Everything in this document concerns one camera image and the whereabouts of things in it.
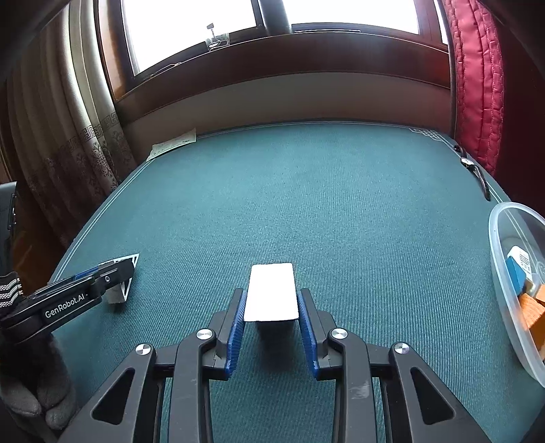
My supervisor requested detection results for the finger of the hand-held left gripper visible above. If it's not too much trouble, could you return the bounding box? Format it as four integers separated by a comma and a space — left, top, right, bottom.
98, 259, 137, 295
62, 265, 103, 285

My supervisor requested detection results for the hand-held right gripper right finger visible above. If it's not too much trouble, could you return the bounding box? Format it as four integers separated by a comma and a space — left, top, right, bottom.
297, 287, 491, 443

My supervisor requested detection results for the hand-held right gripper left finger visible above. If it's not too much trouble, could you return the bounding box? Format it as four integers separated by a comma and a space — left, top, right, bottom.
57, 287, 247, 443

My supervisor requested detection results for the white black-striped wooden wedge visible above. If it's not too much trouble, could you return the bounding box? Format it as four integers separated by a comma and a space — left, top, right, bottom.
99, 253, 140, 304

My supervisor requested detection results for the silver black-striped wooden wedge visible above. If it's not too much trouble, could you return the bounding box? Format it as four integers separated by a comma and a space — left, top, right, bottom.
244, 263, 299, 337

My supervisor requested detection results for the clear plastic container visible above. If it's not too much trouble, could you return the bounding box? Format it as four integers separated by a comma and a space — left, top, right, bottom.
488, 202, 545, 380

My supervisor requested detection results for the white charger plug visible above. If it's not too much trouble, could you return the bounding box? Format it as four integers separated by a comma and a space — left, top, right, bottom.
509, 245, 534, 273

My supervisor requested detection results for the person's left hand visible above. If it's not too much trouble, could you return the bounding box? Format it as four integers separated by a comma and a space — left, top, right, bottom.
0, 332, 79, 432

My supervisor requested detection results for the printed paper sheet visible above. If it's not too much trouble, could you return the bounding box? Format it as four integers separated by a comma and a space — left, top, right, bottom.
146, 128, 197, 162

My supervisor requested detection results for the beige patterned curtain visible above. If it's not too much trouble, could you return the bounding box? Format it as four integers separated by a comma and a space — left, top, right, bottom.
9, 0, 137, 248

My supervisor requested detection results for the black clip on table edge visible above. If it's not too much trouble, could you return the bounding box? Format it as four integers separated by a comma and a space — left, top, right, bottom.
453, 144, 492, 201

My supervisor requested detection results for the red quilted curtain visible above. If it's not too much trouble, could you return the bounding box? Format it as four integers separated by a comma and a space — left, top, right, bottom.
440, 0, 507, 175

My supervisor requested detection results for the brown wooden window frame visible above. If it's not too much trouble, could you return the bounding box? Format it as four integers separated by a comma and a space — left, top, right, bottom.
96, 0, 454, 103

